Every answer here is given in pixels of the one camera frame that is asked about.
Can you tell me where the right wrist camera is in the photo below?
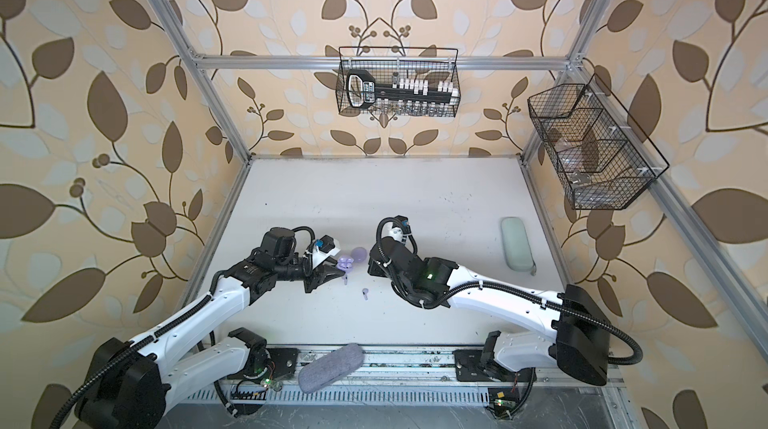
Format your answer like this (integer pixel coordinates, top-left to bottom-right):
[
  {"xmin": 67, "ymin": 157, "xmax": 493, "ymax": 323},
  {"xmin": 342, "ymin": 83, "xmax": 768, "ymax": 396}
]
[{"xmin": 389, "ymin": 215, "xmax": 414, "ymax": 244}]

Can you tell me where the purple round charging case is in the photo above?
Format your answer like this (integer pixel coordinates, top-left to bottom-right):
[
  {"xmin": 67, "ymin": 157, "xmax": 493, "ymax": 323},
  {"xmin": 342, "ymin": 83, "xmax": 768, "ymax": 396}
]
[{"xmin": 336, "ymin": 247, "xmax": 368, "ymax": 273}]

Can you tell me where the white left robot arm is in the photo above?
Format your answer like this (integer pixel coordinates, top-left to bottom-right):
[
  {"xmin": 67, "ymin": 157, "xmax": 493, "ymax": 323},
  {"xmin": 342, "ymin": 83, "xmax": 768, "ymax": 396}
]
[{"xmin": 50, "ymin": 227, "xmax": 344, "ymax": 428}]

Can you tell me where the black wire basket right wall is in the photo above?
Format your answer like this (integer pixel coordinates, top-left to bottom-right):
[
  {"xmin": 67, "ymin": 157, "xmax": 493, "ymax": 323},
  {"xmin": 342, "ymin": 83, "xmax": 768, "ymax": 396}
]
[{"xmin": 527, "ymin": 75, "xmax": 669, "ymax": 210}]

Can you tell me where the black wire basket wall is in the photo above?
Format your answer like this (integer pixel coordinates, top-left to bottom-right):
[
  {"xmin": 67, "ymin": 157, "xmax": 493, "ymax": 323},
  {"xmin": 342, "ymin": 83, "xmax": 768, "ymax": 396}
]
[
  {"xmin": 527, "ymin": 75, "xmax": 669, "ymax": 210},
  {"xmin": 335, "ymin": 44, "xmax": 461, "ymax": 118}
]

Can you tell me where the grey felt glasses case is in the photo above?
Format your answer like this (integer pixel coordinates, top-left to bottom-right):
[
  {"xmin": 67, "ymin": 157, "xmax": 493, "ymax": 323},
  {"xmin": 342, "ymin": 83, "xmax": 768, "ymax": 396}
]
[{"xmin": 298, "ymin": 343, "xmax": 365, "ymax": 394}]

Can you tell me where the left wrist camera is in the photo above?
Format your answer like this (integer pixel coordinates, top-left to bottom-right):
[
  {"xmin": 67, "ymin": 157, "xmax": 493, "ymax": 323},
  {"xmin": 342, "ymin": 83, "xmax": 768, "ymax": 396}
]
[{"xmin": 310, "ymin": 235, "xmax": 340, "ymax": 268}]

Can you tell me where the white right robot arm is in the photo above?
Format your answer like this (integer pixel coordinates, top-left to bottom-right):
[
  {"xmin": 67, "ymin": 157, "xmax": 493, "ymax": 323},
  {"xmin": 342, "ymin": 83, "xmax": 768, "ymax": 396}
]
[{"xmin": 368, "ymin": 237, "xmax": 643, "ymax": 386}]

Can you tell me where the black socket holder rail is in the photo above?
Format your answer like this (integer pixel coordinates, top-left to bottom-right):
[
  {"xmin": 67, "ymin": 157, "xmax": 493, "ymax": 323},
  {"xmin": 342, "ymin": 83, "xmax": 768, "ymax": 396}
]
[{"xmin": 340, "ymin": 69, "xmax": 461, "ymax": 112}]

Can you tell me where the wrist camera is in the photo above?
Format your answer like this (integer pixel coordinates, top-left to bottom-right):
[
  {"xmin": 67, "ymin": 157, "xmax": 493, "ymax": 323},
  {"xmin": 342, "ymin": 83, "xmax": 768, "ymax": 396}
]
[
  {"xmin": 389, "ymin": 215, "xmax": 414, "ymax": 244},
  {"xmin": 310, "ymin": 235, "xmax": 340, "ymax": 268}
]

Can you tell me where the black wire basket back wall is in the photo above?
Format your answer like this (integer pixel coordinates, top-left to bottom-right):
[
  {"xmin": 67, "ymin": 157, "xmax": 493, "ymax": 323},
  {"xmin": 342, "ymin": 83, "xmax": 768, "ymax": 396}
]
[{"xmin": 335, "ymin": 44, "xmax": 461, "ymax": 118}]

